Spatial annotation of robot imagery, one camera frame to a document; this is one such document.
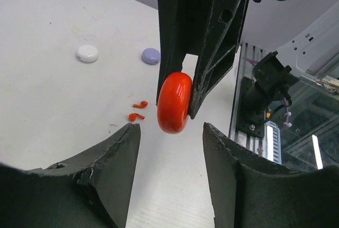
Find left red earbud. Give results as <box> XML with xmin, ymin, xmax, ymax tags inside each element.
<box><xmin>128</xmin><ymin>113</ymin><xmax>145</xmax><ymax>122</ymax></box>

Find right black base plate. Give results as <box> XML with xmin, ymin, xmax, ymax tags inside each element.
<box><xmin>236</xmin><ymin>77</ymin><xmax>267</xmax><ymax>139</ymax></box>

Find purple earbud charging case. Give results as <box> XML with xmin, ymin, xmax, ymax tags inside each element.
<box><xmin>141</xmin><ymin>48</ymin><xmax>160</xmax><ymax>65</ymax></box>

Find right red earbud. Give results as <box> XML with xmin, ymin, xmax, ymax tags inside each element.
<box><xmin>132</xmin><ymin>101</ymin><xmax>148</xmax><ymax>109</ymax></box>

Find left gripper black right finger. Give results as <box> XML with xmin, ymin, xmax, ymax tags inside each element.
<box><xmin>203</xmin><ymin>123</ymin><xmax>338</xmax><ymax>227</ymax></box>

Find white earbud charging case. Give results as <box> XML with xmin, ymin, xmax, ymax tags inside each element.
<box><xmin>76</xmin><ymin>45</ymin><xmax>99</xmax><ymax>63</ymax></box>

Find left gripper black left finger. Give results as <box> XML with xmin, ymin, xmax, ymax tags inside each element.
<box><xmin>1</xmin><ymin>123</ymin><xmax>140</xmax><ymax>227</ymax></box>

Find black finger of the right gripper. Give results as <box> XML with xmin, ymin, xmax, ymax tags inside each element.
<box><xmin>157</xmin><ymin>0</ymin><xmax>213</xmax><ymax>88</ymax></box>
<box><xmin>189</xmin><ymin>0</ymin><xmax>248</xmax><ymax>119</ymax></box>

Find grey slotted cable duct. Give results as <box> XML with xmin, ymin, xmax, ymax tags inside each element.
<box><xmin>265</xmin><ymin>121</ymin><xmax>282</xmax><ymax>164</ymax></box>

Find aluminium mounting rail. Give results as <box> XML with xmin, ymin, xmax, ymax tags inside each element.
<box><xmin>229</xmin><ymin>42</ymin><xmax>267</xmax><ymax>158</ymax></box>

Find red earbud charging case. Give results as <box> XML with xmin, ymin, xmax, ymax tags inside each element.
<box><xmin>157</xmin><ymin>72</ymin><xmax>192</xmax><ymax>134</ymax></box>

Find red earbud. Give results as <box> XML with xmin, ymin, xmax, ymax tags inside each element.
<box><xmin>132</xmin><ymin>101</ymin><xmax>148</xmax><ymax>109</ymax></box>
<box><xmin>128</xmin><ymin>113</ymin><xmax>145</xmax><ymax>122</ymax></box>

